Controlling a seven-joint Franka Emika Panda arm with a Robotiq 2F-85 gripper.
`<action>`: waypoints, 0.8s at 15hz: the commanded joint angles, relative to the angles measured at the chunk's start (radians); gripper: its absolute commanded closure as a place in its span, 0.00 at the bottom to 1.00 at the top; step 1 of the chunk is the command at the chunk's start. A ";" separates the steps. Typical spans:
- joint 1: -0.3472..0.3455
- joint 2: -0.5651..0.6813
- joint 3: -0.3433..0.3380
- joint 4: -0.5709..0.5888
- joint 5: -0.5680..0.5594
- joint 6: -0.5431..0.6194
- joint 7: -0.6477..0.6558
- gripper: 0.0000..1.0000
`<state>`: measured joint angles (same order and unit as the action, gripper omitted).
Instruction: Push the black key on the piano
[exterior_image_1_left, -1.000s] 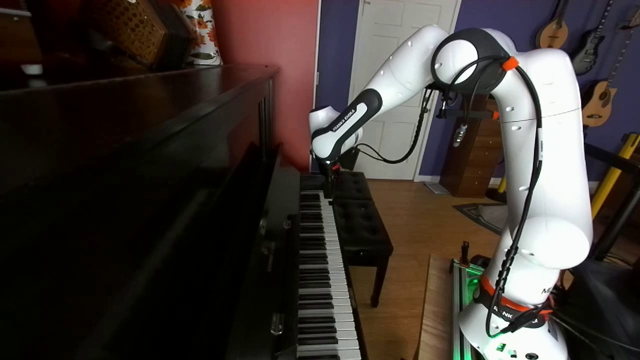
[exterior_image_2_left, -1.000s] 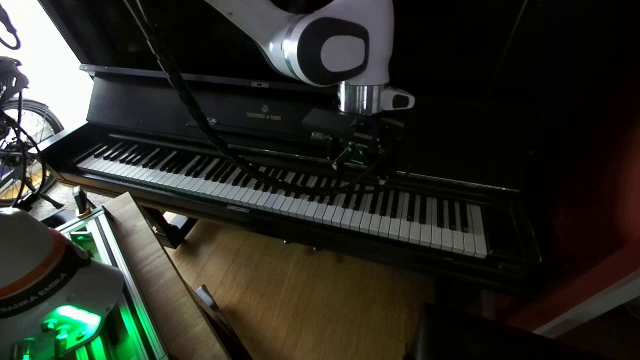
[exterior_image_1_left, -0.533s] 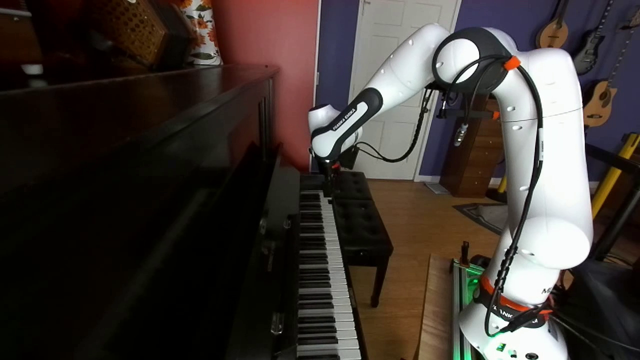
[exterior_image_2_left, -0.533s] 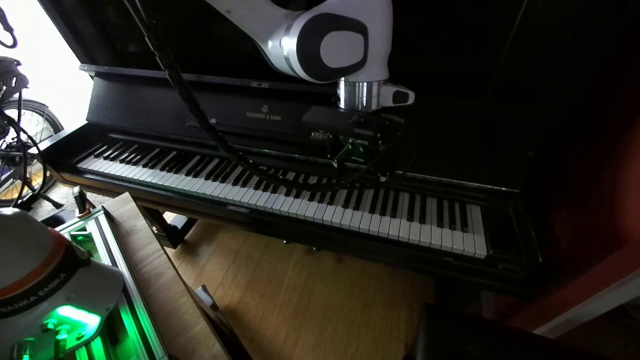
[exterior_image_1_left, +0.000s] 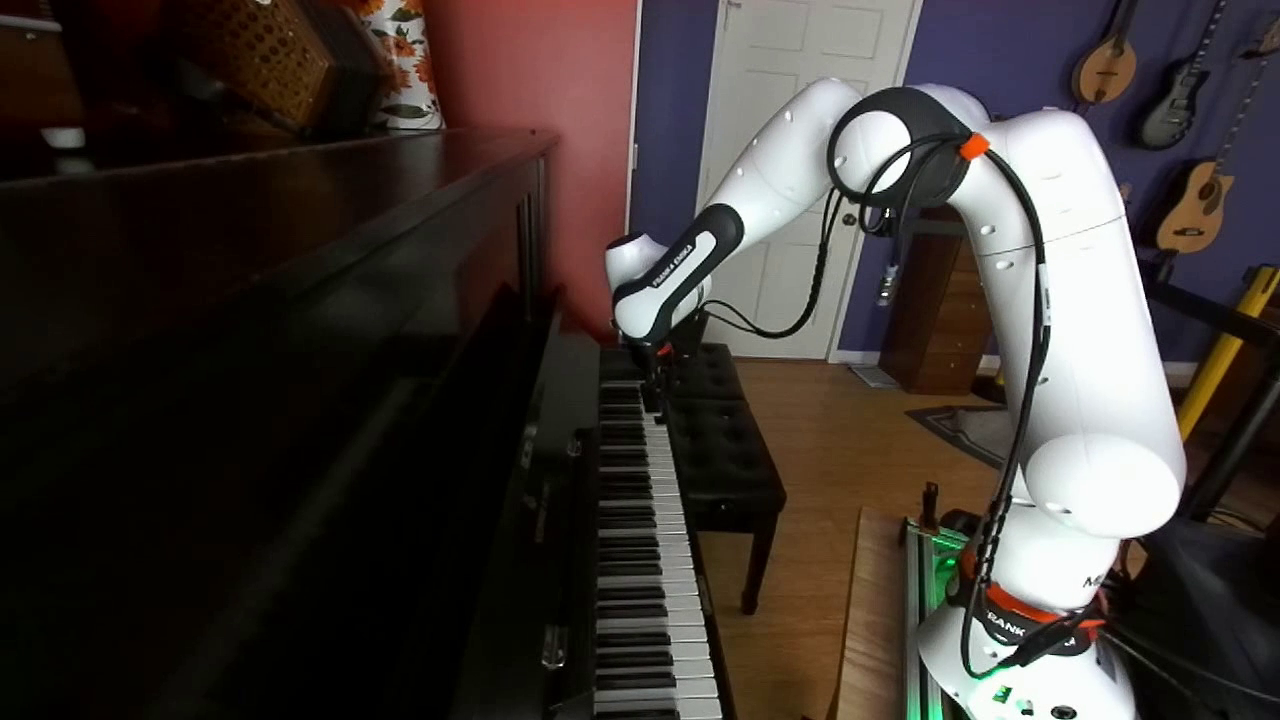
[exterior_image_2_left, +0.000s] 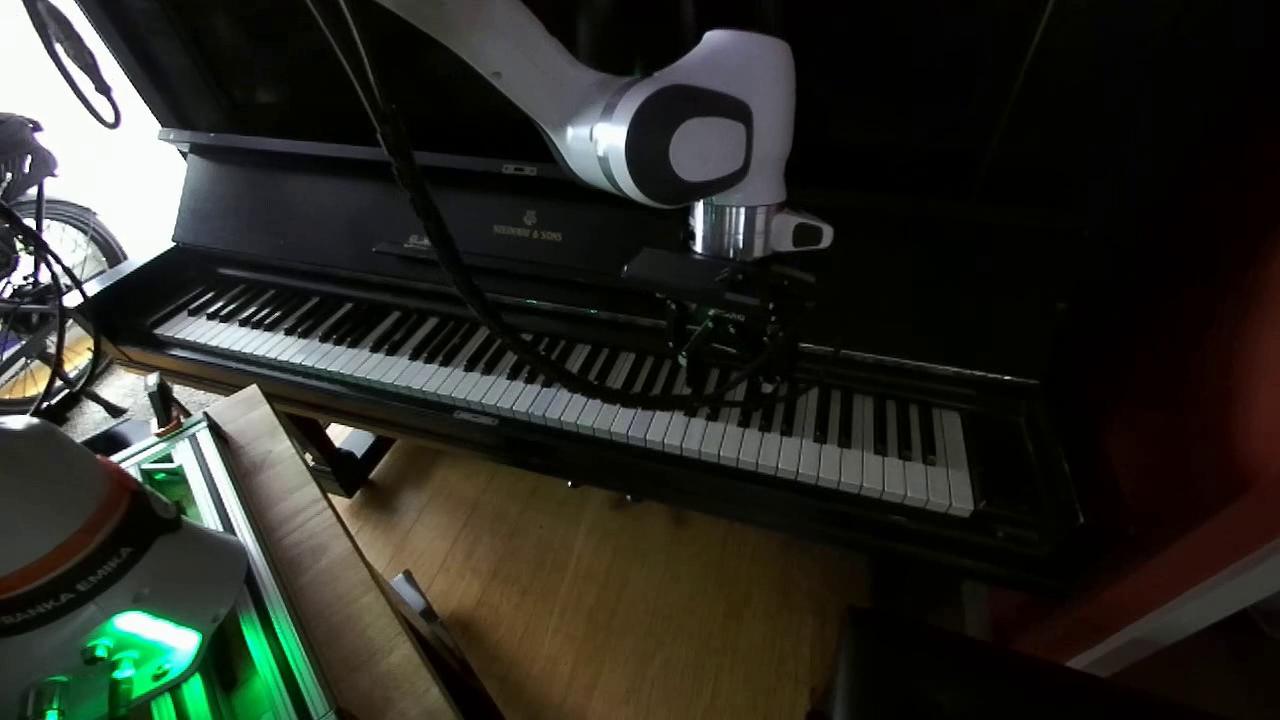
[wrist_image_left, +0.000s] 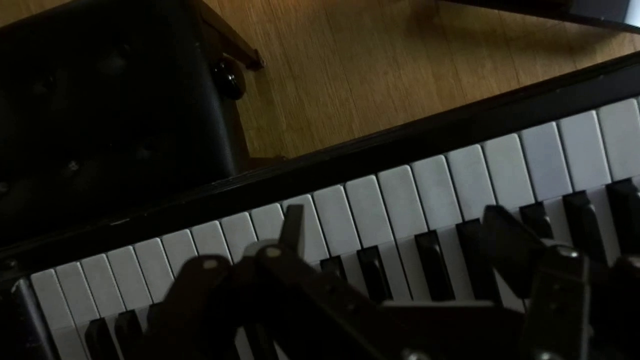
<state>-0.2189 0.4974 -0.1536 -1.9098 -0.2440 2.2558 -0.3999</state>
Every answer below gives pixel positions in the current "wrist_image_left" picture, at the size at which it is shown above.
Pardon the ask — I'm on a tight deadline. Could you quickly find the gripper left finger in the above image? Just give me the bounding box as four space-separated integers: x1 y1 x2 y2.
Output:
134 204 388 360

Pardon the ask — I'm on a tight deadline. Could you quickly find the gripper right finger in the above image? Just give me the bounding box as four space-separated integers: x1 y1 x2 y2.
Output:
481 204 640 360

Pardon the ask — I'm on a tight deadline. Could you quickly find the black piano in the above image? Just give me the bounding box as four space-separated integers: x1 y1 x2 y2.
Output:
0 51 640 360

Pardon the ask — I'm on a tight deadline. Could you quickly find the black padded piano bench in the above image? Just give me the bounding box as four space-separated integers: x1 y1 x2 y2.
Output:
0 0 266 246

